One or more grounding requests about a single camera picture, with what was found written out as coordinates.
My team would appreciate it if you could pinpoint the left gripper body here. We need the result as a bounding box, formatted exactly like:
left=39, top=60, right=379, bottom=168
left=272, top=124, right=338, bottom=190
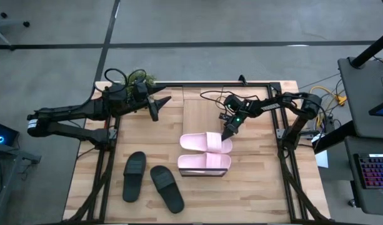
left=128, top=92, right=160, bottom=123

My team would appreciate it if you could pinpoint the computer with blue light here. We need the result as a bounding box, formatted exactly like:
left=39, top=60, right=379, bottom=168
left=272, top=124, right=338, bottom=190
left=0, top=120, right=20, bottom=148

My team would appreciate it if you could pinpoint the black-framed wooden board shelf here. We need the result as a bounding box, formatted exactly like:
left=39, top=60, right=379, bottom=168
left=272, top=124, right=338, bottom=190
left=177, top=81, right=229, bottom=178

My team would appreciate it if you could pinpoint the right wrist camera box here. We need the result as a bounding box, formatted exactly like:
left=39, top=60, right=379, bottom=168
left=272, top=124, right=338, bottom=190
left=224, top=94, right=244, bottom=113

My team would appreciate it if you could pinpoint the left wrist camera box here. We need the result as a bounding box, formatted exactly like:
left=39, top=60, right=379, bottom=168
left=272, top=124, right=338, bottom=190
left=132, top=81, right=149, bottom=98

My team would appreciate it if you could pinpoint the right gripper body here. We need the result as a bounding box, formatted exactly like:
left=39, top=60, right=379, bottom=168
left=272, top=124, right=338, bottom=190
left=218, top=109, right=248, bottom=128

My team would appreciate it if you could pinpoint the grey office chair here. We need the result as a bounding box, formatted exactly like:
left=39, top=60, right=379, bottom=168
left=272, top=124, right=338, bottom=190
left=0, top=0, right=31, bottom=51

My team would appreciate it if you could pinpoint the yellow cable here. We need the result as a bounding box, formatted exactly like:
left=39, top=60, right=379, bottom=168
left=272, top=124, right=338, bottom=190
left=309, top=85, right=347, bottom=126

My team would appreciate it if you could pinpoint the pink rubber slide sandal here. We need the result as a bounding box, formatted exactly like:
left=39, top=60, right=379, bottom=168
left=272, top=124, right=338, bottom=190
left=177, top=152, right=232, bottom=171
left=179, top=131, right=234, bottom=154

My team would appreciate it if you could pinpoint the black rubber slide sandal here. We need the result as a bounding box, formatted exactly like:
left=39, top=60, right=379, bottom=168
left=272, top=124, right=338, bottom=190
left=122, top=151, right=147, bottom=203
left=149, top=165, right=186, bottom=214

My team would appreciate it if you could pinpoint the dark grey desk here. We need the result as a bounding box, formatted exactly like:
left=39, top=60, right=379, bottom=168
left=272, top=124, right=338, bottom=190
left=343, top=136, right=383, bottom=217

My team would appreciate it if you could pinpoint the dark side desk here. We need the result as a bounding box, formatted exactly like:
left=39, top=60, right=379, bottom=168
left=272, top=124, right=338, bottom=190
left=0, top=140, right=42, bottom=225

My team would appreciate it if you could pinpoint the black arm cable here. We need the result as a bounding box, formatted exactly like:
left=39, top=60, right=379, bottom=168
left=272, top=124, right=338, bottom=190
left=199, top=89, right=261, bottom=109
left=103, top=67, right=148, bottom=93

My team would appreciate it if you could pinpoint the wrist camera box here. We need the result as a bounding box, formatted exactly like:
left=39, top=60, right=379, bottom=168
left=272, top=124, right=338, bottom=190
left=224, top=94, right=244, bottom=113
left=132, top=81, right=149, bottom=98

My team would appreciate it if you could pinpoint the backlit rainbow keyboard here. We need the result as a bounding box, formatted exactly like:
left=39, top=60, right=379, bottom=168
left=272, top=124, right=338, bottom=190
left=352, top=152, right=383, bottom=190

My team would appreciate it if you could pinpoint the black pole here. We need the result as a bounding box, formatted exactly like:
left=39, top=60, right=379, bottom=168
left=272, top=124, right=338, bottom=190
left=349, top=29, right=383, bottom=69

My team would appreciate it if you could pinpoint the black aluminium table frame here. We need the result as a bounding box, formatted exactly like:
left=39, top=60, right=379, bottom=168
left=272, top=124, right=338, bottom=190
left=62, top=81, right=331, bottom=225

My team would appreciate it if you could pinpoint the potted white-flowered green plant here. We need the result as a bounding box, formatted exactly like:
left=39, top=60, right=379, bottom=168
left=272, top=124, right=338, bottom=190
left=121, top=72, right=157, bottom=94

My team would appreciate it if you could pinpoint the black power adapter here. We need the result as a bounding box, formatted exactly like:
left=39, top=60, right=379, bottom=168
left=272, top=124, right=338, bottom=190
left=299, top=123, right=325, bottom=140

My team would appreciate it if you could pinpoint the white paper sheet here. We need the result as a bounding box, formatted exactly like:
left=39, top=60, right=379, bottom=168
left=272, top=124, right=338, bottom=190
left=314, top=149, right=330, bottom=169

